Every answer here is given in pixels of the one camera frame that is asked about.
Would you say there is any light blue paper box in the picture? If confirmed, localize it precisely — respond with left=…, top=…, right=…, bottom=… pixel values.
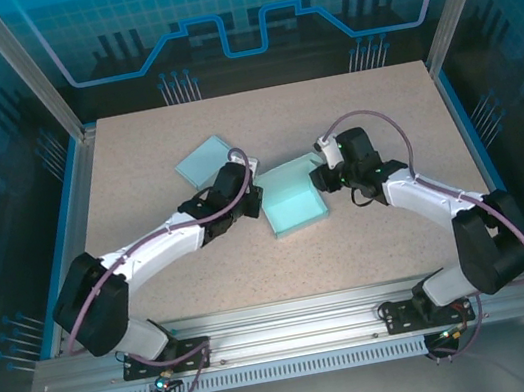
left=250, top=149, right=336, bottom=243
left=169, top=132, right=237, bottom=195

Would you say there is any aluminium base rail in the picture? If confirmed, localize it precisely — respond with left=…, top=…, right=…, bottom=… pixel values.
left=21, top=255, right=524, bottom=392

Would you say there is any small LED connector board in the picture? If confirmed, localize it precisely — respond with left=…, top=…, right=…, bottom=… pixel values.
left=435, top=321, right=472, bottom=344
left=151, top=370, right=185, bottom=392

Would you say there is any blue table edge strip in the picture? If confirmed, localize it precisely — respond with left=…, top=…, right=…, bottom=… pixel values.
left=4, top=135, right=117, bottom=361
left=433, top=62, right=517, bottom=208

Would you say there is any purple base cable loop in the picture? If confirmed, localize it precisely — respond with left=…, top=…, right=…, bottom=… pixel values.
left=416, top=294, right=489, bottom=367
left=141, top=337, right=221, bottom=392

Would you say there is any slotted aluminium cable duct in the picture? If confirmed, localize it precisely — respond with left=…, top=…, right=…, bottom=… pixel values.
left=98, top=334, right=431, bottom=392

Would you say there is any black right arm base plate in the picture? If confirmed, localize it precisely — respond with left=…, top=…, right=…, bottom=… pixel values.
left=377, top=288, right=473, bottom=338

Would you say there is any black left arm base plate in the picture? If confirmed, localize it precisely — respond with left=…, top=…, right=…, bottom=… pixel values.
left=119, top=334, right=216, bottom=384

